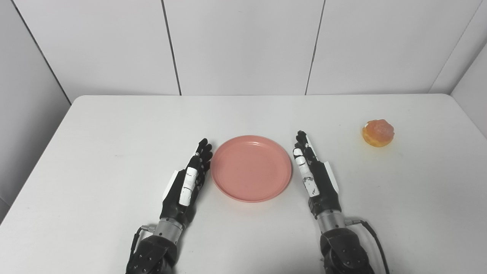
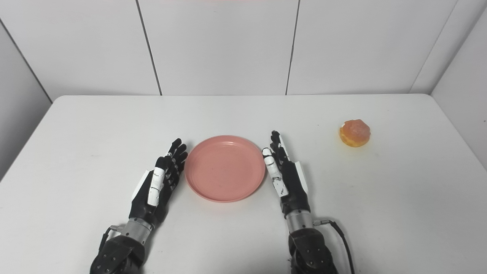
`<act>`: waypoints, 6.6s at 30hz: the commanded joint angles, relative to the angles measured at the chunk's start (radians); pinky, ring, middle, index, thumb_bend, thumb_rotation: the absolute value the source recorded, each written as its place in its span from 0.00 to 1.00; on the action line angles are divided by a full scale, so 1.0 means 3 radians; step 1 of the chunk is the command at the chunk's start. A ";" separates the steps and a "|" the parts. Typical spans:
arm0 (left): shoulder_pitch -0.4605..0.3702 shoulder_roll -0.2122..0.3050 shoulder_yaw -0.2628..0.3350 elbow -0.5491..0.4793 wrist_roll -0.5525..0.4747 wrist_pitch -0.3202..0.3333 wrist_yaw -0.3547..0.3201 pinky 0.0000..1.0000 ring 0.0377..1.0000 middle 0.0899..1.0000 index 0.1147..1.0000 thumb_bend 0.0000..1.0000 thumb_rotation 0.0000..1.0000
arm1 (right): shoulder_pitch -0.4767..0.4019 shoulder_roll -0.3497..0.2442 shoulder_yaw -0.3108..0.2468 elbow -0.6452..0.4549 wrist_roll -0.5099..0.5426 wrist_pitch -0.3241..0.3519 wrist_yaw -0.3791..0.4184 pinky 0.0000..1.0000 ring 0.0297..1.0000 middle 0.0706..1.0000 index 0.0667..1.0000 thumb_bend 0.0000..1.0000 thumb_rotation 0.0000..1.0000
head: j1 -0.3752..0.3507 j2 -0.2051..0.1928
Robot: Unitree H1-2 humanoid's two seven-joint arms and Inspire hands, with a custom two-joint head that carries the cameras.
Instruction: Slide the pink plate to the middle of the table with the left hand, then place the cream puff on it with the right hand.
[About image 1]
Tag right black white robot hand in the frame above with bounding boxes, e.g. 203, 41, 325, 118
293, 131, 342, 219

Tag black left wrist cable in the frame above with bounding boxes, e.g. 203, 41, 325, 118
127, 225, 156, 271

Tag orange cream puff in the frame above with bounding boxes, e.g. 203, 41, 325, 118
361, 119, 395, 147

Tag pink round plate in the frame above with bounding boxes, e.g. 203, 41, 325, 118
210, 135, 293, 203

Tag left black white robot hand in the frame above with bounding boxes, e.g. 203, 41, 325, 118
160, 138, 213, 227

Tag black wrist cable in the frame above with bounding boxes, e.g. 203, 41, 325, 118
127, 225, 156, 271
344, 218, 390, 274

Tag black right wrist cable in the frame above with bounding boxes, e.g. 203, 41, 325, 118
344, 218, 390, 274

